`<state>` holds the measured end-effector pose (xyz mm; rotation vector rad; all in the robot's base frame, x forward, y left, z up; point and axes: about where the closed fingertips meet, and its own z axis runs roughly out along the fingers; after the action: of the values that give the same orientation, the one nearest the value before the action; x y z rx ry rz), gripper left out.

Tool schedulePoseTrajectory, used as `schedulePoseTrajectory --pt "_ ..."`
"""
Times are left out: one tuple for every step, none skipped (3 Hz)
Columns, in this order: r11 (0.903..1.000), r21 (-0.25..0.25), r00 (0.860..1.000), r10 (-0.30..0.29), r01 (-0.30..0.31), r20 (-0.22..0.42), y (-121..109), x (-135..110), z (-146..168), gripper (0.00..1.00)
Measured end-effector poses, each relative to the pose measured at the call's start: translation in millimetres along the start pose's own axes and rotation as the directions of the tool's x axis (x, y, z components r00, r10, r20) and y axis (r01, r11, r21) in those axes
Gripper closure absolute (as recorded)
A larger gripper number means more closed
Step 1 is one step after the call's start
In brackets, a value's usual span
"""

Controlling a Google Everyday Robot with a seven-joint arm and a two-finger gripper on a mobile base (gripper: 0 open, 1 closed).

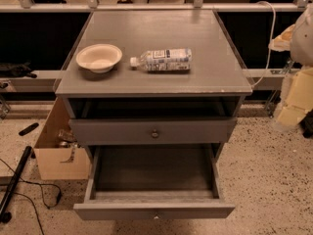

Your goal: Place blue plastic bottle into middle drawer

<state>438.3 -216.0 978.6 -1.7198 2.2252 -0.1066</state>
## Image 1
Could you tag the black pole on floor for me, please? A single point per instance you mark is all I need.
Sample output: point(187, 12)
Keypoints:
point(5, 216)

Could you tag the black bag on rail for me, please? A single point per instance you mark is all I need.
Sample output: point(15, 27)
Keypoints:
point(16, 70)

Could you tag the metal railing frame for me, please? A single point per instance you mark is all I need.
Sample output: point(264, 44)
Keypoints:
point(47, 79)

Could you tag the white paper bowl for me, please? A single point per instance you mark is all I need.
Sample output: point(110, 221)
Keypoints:
point(99, 58)

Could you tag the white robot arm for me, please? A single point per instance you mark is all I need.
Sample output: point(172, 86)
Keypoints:
point(298, 40)

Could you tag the grey wooden drawer cabinet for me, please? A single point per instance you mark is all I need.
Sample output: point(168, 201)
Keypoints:
point(214, 87)

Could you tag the cardboard box on floor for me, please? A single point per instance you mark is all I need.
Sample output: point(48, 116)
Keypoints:
point(56, 158)

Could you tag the clear plastic water bottle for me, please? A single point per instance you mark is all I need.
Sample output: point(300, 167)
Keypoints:
point(163, 60)

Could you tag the closed grey upper drawer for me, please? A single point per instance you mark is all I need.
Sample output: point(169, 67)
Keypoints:
point(140, 131)

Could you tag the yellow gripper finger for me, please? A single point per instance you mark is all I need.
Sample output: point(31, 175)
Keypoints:
point(296, 98)

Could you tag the open grey middle drawer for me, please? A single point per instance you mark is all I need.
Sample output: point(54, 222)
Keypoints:
point(153, 182)

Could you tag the small black remote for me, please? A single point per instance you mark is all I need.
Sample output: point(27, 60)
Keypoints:
point(28, 129)

